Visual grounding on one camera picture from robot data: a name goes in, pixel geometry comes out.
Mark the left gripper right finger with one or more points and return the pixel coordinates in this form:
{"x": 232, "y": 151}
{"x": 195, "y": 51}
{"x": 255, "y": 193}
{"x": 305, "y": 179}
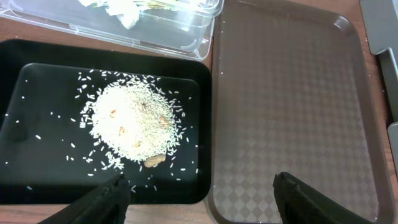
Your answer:
{"x": 299, "y": 203}

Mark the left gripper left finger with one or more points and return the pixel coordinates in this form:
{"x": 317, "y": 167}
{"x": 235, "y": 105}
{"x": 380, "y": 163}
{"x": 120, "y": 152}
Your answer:
{"x": 107, "y": 203}

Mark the pile of white rice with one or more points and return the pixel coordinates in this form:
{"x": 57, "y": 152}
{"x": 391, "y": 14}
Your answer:
{"x": 133, "y": 121}

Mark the white tissue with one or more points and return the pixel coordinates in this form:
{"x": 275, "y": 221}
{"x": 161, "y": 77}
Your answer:
{"x": 126, "y": 11}

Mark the green orange snack wrapper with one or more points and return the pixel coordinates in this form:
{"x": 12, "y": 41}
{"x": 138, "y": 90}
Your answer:
{"x": 169, "y": 4}

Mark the grey plastic dishwasher rack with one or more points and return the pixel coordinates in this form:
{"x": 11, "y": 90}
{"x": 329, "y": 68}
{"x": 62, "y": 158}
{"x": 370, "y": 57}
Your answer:
{"x": 380, "y": 20}

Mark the black plastic tray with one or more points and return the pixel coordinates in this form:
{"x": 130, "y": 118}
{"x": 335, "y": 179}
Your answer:
{"x": 16, "y": 54}

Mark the dark brown serving tray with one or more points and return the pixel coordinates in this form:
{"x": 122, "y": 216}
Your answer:
{"x": 291, "y": 94}

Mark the clear plastic bin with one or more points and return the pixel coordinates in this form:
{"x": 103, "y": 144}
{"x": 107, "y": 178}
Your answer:
{"x": 182, "y": 33}

